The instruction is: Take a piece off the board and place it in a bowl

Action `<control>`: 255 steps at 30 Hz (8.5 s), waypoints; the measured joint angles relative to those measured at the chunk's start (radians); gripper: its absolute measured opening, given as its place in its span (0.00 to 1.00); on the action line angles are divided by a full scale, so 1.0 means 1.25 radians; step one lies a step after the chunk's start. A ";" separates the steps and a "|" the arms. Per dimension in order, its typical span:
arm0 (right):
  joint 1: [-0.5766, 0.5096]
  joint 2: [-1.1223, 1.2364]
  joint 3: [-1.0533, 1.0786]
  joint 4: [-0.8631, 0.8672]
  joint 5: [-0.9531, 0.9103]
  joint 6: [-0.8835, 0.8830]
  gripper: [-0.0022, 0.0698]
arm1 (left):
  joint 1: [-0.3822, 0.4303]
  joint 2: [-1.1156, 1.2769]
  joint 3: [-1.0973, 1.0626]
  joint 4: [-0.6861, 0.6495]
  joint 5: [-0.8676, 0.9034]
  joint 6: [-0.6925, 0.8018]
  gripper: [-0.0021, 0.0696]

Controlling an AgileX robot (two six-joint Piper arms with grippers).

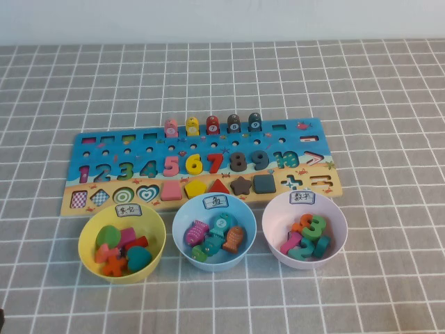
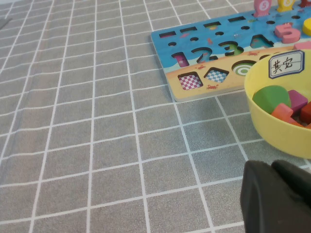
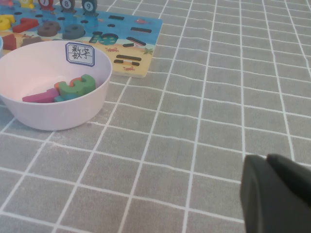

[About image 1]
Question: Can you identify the paper label on blue bowl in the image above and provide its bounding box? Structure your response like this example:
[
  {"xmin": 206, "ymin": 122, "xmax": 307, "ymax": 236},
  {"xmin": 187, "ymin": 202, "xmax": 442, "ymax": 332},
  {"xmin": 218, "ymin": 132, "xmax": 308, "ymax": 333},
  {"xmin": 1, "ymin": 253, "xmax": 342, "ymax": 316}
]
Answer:
[{"xmin": 202, "ymin": 194, "xmax": 230, "ymax": 210}]

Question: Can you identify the orange wooden number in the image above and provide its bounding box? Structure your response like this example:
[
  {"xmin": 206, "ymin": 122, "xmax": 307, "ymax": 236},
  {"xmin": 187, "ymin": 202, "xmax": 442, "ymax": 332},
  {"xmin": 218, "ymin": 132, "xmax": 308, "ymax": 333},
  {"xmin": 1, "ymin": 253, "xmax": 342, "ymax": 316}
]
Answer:
[{"xmin": 291, "ymin": 214, "xmax": 314, "ymax": 234}]

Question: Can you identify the paper label on pink bowl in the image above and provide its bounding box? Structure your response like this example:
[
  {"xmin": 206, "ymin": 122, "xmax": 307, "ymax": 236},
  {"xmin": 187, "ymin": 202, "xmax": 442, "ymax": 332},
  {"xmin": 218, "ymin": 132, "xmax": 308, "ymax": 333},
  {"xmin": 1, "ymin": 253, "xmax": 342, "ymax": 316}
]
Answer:
[{"xmin": 289, "ymin": 191, "xmax": 316, "ymax": 205}]

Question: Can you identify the slate wooden number nine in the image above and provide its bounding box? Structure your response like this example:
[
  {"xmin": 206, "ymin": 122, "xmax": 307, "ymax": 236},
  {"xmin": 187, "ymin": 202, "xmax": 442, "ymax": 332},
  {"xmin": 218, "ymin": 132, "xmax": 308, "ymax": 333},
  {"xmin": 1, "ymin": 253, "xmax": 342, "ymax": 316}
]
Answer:
[{"xmin": 250, "ymin": 150, "xmax": 270, "ymax": 171}]

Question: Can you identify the dark teal wooden number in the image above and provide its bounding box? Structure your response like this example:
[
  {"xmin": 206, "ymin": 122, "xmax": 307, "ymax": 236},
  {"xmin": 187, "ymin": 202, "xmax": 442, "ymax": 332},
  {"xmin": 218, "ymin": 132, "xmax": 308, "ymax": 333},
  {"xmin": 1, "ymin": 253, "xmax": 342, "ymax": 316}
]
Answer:
[{"xmin": 311, "ymin": 235, "xmax": 332, "ymax": 259}]

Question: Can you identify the light blue plastic bowl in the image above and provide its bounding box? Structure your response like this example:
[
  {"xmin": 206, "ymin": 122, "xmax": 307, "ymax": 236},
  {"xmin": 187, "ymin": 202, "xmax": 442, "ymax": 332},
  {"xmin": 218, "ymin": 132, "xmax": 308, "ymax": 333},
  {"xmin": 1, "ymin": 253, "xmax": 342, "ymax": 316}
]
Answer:
[{"xmin": 172, "ymin": 193, "xmax": 257, "ymax": 272}]

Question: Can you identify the blue wooden number puzzle board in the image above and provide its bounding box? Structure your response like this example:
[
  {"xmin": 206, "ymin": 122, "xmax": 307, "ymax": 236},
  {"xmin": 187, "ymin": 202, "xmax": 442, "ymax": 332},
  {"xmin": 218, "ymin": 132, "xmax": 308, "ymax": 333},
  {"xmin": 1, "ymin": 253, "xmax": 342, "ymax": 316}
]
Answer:
[{"xmin": 59, "ymin": 117, "xmax": 343, "ymax": 218}]

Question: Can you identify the magenta wooden fish piece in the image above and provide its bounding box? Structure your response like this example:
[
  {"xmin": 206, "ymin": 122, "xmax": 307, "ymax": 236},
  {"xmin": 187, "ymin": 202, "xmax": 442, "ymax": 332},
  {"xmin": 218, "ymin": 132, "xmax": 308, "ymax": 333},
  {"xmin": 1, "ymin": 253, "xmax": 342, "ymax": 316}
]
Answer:
[{"xmin": 183, "ymin": 219, "xmax": 209, "ymax": 247}]

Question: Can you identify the brown wooden number eight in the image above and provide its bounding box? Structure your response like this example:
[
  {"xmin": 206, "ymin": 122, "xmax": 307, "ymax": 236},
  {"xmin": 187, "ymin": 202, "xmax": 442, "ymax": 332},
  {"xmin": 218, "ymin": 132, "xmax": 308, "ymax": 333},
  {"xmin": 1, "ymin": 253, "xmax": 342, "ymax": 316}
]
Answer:
[{"xmin": 229, "ymin": 152, "xmax": 248, "ymax": 173}]

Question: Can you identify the salmon wooden block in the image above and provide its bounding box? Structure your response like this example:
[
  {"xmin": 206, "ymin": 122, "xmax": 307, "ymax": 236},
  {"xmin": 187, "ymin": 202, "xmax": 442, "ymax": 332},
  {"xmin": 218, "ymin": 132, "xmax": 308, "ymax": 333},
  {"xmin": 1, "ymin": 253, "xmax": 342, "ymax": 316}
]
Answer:
[{"xmin": 95, "ymin": 243, "xmax": 115, "ymax": 264}]

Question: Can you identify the green wooden oval block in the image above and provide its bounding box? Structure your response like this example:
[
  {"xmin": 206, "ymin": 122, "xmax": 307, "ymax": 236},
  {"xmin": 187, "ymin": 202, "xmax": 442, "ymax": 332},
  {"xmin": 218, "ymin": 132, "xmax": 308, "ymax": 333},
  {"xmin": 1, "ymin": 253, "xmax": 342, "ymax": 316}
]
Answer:
[{"xmin": 96, "ymin": 225, "xmax": 122, "ymax": 248}]

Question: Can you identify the yellow wooden fish piece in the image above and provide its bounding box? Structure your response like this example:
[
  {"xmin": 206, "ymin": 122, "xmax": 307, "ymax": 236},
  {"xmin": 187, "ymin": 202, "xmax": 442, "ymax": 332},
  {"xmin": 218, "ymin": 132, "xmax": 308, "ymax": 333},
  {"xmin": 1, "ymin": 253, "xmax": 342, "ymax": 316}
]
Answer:
[{"xmin": 185, "ymin": 116, "xmax": 200, "ymax": 136}]

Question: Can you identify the yellow wooden number six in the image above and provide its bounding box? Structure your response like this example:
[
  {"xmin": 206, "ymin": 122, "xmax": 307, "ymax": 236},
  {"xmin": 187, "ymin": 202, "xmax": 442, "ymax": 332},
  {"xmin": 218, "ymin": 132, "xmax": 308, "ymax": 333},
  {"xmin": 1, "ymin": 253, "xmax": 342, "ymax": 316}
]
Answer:
[{"xmin": 185, "ymin": 154, "xmax": 204, "ymax": 175}]

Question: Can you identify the pink wooden number one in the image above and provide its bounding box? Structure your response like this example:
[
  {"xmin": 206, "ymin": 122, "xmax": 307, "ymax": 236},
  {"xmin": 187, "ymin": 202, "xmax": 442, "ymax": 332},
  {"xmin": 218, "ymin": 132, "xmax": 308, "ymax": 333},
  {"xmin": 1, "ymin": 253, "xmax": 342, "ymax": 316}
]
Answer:
[{"xmin": 280, "ymin": 231, "xmax": 303, "ymax": 255}]

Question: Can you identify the orange wooden fish piece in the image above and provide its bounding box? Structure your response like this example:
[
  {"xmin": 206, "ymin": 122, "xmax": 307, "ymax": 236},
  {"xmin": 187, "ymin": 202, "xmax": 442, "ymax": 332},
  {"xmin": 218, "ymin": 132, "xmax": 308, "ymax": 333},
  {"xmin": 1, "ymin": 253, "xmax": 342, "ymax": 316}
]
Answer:
[{"xmin": 221, "ymin": 225, "xmax": 246, "ymax": 253}]

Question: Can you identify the blue-green wooden fish piece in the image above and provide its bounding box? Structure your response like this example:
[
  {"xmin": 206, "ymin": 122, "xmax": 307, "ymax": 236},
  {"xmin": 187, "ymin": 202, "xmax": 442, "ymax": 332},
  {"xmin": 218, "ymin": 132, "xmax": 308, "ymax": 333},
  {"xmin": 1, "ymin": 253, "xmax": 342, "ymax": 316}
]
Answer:
[{"xmin": 202, "ymin": 235, "xmax": 225, "ymax": 257}]

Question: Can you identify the red wooden number seven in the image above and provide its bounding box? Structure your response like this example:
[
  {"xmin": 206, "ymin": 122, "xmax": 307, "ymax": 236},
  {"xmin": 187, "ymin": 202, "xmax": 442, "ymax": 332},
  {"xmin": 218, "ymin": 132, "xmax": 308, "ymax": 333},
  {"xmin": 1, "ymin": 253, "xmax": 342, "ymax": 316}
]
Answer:
[{"xmin": 207, "ymin": 152, "xmax": 225, "ymax": 174}]

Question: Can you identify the brown wooden star block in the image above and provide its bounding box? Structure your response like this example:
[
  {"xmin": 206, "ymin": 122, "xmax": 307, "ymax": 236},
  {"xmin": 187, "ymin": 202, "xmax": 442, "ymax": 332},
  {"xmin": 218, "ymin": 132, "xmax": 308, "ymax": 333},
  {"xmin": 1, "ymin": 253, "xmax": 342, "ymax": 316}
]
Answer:
[{"xmin": 230, "ymin": 175, "xmax": 252, "ymax": 196}]

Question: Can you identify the yellow wooden pentagon block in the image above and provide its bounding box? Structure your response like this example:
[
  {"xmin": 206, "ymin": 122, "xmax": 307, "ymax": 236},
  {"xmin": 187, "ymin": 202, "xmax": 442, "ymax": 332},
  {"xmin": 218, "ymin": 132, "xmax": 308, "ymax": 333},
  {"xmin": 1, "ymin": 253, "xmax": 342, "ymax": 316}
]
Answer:
[{"xmin": 184, "ymin": 180, "xmax": 208, "ymax": 199}]

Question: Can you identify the green wooden fish piece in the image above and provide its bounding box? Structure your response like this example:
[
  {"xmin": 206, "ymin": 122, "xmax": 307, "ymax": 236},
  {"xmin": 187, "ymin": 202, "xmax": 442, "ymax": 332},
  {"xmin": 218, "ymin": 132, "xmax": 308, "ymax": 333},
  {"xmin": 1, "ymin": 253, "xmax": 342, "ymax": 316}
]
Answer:
[{"xmin": 191, "ymin": 244, "xmax": 209, "ymax": 262}]

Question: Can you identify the yellow plastic bowl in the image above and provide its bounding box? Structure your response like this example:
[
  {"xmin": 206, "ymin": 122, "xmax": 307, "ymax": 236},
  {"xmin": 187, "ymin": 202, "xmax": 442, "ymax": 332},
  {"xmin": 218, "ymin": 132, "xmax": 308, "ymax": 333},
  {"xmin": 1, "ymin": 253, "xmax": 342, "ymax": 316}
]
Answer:
[{"xmin": 78, "ymin": 204, "xmax": 167, "ymax": 285}]

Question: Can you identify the pale pink plastic bowl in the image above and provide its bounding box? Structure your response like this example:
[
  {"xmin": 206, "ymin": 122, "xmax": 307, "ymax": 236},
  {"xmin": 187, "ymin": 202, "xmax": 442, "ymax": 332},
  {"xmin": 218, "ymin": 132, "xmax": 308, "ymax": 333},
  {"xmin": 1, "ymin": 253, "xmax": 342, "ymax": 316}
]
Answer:
[{"xmin": 261, "ymin": 190, "xmax": 348, "ymax": 271}]

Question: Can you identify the red wooden fish piece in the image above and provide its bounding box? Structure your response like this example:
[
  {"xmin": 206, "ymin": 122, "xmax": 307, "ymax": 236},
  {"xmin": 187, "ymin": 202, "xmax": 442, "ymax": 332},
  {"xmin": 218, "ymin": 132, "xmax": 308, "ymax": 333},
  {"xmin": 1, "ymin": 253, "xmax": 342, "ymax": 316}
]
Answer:
[{"xmin": 205, "ymin": 115, "xmax": 220, "ymax": 135}]

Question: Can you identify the pink wooden fish piece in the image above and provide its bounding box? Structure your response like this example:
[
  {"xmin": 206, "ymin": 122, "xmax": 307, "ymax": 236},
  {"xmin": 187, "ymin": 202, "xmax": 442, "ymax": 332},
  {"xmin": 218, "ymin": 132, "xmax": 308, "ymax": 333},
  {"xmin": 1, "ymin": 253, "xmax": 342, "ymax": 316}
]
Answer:
[{"xmin": 163, "ymin": 119, "xmax": 179, "ymax": 138}]

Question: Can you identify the teal wooden fish piece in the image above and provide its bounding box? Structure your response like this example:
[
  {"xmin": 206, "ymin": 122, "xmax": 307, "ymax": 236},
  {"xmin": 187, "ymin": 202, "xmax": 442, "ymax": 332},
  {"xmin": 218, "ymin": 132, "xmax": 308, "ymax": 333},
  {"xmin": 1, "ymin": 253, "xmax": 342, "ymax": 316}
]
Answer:
[{"xmin": 208, "ymin": 214, "xmax": 232, "ymax": 237}]

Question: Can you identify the orange wooden plus sign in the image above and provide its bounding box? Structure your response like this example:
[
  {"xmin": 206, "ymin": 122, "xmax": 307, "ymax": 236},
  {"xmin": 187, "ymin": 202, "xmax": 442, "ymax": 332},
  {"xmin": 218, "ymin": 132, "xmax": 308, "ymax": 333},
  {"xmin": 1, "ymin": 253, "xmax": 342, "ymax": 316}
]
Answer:
[{"xmin": 102, "ymin": 255, "xmax": 126, "ymax": 278}]

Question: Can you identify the grey checked tablecloth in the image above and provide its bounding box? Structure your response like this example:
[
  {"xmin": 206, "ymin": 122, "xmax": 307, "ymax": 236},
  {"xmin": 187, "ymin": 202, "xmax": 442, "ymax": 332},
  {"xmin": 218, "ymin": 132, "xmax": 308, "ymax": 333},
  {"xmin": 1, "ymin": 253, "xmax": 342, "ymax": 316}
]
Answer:
[{"xmin": 0, "ymin": 38, "xmax": 445, "ymax": 334}]

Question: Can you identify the pink wooden number five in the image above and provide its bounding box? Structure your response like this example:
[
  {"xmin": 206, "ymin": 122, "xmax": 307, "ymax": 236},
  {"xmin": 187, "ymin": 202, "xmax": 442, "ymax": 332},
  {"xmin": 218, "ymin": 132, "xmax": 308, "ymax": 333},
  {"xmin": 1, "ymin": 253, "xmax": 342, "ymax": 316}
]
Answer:
[{"xmin": 163, "ymin": 155, "xmax": 181, "ymax": 177}]

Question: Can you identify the paper label on yellow bowl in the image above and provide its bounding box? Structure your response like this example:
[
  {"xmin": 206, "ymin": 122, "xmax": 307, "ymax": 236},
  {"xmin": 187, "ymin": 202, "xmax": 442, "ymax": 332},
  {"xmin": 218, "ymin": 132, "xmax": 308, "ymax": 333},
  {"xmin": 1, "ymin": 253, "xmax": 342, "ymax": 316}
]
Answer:
[{"xmin": 115, "ymin": 204, "xmax": 143, "ymax": 218}]

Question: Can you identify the dark slate wooden square block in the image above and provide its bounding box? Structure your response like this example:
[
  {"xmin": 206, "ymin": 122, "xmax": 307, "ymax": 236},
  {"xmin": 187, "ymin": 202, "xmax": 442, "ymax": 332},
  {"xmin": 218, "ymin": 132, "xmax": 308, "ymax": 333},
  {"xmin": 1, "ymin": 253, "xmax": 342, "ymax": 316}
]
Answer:
[{"xmin": 252, "ymin": 173, "xmax": 277, "ymax": 194}]

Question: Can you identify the green wooden number three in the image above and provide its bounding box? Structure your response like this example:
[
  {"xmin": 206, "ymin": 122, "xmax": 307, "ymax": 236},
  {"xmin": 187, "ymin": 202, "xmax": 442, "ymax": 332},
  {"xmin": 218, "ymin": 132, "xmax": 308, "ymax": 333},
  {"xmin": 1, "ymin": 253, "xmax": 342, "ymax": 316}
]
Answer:
[{"xmin": 300, "ymin": 215, "xmax": 327, "ymax": 241}]

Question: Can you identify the red wooden bar block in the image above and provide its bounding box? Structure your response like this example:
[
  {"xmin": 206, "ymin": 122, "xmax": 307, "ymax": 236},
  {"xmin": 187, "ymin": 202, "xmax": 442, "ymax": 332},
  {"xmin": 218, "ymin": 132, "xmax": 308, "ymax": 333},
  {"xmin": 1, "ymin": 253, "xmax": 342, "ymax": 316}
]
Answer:
[{"xmin": 124, "ymin": 235, "xmax": 149, "ymax": 251}]

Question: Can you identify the red wooden triangle block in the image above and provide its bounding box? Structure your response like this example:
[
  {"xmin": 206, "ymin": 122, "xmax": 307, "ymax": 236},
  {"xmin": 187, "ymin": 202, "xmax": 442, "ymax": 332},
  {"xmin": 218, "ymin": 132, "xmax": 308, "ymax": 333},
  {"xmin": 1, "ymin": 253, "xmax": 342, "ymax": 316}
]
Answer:
[{"xmin": 207, "ymin": 178, "xmax": 230, "ymax": 195}]

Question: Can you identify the pink wooden trapezoid block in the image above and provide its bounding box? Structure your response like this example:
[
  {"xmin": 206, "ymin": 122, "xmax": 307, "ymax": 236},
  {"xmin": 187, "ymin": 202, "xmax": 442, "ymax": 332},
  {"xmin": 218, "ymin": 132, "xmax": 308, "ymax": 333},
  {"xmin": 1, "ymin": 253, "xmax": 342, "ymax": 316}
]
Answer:
[{"xmin": 159, "ymin": 181, "xmax": 183, "ymax": 202}]

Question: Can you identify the teal wooden heart block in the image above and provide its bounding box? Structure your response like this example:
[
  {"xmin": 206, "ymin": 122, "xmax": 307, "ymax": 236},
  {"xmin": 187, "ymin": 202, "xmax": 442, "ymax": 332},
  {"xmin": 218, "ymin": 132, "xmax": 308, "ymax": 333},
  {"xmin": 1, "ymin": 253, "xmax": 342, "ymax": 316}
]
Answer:
[{"xmin": 126, "ymin": 246, "xmax": 153, "ymax": 273}]

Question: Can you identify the teal wooden number two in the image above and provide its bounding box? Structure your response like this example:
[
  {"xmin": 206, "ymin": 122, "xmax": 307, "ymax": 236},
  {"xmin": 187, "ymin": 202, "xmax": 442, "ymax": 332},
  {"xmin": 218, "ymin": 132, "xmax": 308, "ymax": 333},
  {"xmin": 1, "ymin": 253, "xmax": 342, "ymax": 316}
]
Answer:
[{"xmin": 286, "ymin": 237, "xmax": 316, "ymax": 260}]

